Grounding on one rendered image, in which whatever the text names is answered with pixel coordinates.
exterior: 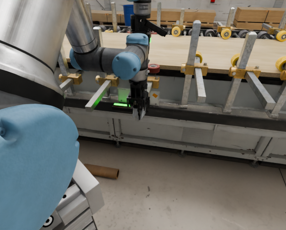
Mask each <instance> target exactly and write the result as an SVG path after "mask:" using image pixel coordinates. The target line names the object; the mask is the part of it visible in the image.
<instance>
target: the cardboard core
mask: <svg viewBox="0 0 286 230"><path fill-rule="evenodd" d="M84 166H85V167H86V168H87V169H88V171H89V172H90V173H91V174H92V175H96V176H102V177H107V178H114V179H117V178H118V176H119V169H116V168H111V167H103V166H97V165H91V164H86V163H85V164H84Z"/></svg>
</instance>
